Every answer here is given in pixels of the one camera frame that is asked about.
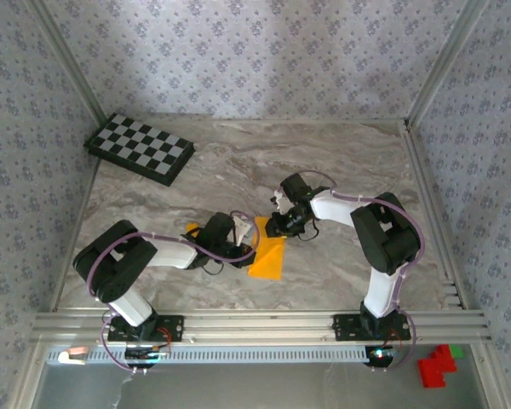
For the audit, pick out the orange cloth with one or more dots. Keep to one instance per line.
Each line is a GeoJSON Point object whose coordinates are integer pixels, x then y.
{"type": "Point", "coordinates": [268, 264]}

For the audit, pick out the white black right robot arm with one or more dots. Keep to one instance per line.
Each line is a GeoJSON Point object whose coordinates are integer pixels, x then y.
{"type": "Point", "coordinates": [332, 209]}

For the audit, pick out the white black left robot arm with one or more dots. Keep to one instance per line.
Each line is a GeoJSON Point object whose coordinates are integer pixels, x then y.
{"type": "Point", "coordinates": [170, 255]}

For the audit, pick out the small orange block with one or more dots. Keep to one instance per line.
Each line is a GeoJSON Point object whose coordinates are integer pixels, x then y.
{"type": "Point", "coordinates": [192, 228]}

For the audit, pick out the black white checkerboard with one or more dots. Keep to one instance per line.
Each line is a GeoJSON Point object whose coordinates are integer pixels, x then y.
{"type": "Point", "coordinates": [140, 147]}

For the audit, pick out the small pink white object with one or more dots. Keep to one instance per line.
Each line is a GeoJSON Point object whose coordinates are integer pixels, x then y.
{"type": "Point", "coordinates": [77, 353]}

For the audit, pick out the red brick block stack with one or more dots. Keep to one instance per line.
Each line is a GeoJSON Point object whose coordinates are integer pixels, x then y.
{"type": "Point", "coordinates": [434, 368]}

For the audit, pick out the small green block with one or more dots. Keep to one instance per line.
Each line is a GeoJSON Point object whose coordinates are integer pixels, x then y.
{"type": "Point", "coordinates": [457, 352]}

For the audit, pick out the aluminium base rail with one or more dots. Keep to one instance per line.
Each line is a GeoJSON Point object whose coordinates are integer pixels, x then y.
{"type": "Point", "coordinates": [260, 326]}

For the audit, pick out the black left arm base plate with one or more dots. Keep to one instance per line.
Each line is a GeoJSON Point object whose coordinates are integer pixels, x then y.
{"type": "Point", "coordinates": [172, 328]}

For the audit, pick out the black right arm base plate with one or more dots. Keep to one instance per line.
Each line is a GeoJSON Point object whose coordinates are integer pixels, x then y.
{"type": "Point", "coordinates": [345, 328]}

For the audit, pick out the aluminium side rail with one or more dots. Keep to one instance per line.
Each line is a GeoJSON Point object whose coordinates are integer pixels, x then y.
{"type": "Point", "coordinates": [434, 213]}

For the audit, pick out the aluminium corner post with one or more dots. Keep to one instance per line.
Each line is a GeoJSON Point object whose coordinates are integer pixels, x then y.
{"type": "Point", "coordinates": [68, 64]}
{"type": "Point", "coordinates": [447, 64]}

